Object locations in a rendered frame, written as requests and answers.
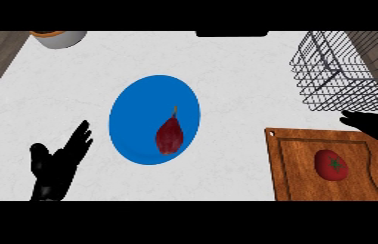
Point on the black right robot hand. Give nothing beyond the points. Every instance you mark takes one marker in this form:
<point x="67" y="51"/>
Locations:
<point x="366" y="122"/>

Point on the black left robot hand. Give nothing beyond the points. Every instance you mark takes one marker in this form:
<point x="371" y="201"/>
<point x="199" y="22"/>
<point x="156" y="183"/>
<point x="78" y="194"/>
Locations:
<point x="58" y="168"/>

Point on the red tomato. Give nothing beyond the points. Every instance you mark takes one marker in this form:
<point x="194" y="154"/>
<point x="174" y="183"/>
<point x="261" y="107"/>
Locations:
<point x="332" y="164"/>

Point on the brown wooden cutting board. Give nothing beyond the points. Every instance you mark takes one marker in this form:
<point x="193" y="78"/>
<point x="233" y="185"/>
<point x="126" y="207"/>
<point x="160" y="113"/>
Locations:
<point x="301" y="168"/>

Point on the blue oval plate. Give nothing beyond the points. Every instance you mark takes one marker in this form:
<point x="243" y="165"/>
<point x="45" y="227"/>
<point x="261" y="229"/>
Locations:
<point x="143" y="121"/>

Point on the dark red onion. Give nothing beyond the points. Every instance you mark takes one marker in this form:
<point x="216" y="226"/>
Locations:
<point x="169" y="138"/>

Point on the black appliance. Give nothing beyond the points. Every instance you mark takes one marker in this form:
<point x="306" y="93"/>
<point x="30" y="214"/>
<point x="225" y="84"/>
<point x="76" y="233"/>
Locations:
<point x="231" y="33"/>

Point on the grey pot with orange rim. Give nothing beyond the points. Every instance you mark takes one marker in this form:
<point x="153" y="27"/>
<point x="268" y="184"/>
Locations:
<point x="61" y="39"/>

